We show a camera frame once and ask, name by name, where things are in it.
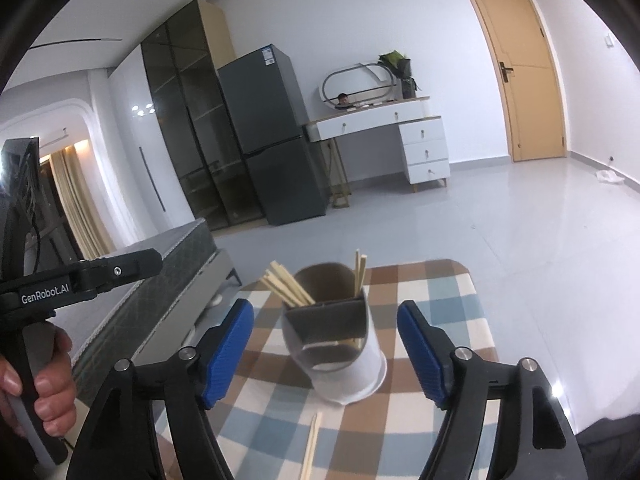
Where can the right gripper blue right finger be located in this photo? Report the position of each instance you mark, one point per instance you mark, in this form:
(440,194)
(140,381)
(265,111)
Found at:
(533,437)

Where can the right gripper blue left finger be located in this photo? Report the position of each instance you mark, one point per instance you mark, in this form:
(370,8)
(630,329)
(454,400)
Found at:
(118,437)

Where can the single pale wooden chopstick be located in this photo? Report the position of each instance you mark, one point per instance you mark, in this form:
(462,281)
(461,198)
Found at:
(283,284)

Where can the person's left hand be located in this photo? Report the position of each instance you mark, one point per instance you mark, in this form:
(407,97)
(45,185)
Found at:
(56,389)

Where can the grey quilted sofa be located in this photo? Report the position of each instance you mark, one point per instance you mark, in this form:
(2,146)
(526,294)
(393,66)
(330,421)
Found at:
(147,321)

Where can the checkered blue brown rug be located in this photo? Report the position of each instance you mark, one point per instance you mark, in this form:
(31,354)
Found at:
(344,409)

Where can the pale chopstick in bundle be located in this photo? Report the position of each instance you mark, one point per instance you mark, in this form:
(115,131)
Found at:
(311,444)

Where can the white grey utensil holder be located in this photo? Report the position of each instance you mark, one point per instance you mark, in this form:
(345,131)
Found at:
(335,329)

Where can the dark glass cabinet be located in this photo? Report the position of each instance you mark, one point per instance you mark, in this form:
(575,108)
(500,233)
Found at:
(181,60)

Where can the dark grey refrigerator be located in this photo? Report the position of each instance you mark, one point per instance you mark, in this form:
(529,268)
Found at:
(269,117)

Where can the white vanity desk with drawers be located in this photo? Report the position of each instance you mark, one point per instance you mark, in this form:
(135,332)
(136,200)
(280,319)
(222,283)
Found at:
(400,137)

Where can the yellow wooden door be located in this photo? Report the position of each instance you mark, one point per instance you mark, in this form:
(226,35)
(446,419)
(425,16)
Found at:
(527,78)

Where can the oval desk mirror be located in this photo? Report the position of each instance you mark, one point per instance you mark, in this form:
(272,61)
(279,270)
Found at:
(357,86)

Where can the dark plant on desk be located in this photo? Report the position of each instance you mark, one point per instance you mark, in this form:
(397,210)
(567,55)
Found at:
(400,66)

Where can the gold metal stool frame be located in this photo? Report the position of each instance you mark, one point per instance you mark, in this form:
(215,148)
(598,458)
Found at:
(340,190)

